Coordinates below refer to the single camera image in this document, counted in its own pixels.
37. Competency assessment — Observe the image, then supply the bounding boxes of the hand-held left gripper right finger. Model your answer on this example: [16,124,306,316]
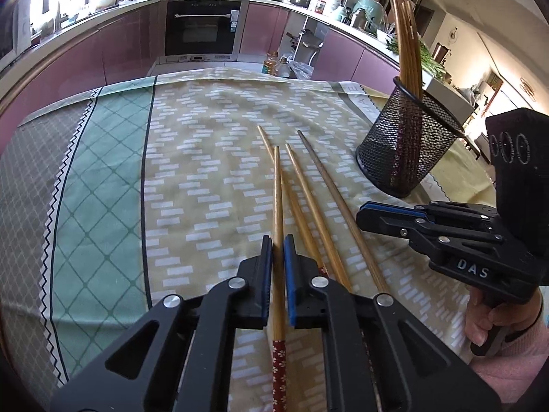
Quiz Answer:
[283,234,502,412]

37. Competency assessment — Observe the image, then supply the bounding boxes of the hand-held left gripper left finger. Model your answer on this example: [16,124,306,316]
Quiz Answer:
[49,235,274,412]

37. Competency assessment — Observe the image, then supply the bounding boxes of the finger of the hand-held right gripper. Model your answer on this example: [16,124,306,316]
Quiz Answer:
[359,201,500,233]
[356,210,504,267]

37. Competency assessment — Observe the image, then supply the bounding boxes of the black mesh utensil cup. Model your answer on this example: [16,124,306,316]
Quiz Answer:
[355,75,466,199]

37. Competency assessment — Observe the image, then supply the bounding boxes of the person's right forearm pink sleeve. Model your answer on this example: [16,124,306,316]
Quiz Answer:
[469,315,549,401]

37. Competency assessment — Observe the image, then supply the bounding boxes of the person's right hand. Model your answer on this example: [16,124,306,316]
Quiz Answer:
[464,285,545,348]

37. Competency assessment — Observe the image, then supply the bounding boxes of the green beige patterned tablecloth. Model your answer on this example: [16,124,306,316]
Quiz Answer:
[0,66,502,412]

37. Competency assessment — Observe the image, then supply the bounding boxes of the bunch of leafy greens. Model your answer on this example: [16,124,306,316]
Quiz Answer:
[386,36,447,80]

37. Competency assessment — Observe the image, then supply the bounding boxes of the pink base cabinets under greens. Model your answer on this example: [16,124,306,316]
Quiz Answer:
[240,2,401,84]

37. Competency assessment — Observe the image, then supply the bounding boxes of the crumpled plastic bag on floor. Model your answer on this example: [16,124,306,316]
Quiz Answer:
[289,61,317,80]

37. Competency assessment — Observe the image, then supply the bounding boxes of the teal air fryer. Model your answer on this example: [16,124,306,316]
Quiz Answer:
[352,0,389,28]

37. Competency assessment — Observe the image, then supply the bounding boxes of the black built-in oven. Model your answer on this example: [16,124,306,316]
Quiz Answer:
[164,0,244,57]

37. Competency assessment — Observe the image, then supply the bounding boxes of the pink base cabinets under window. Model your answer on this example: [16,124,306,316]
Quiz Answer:
[0,0,169,151]

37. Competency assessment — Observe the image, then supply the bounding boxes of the steel sink faucet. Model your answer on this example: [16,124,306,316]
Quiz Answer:
[51,0,67,35]

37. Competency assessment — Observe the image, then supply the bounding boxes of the white microwave oven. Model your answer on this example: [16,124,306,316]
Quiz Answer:
[0,2,32,63]

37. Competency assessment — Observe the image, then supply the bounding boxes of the ring ceiling lamp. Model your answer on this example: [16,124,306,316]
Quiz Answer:
[519,77,537,103]

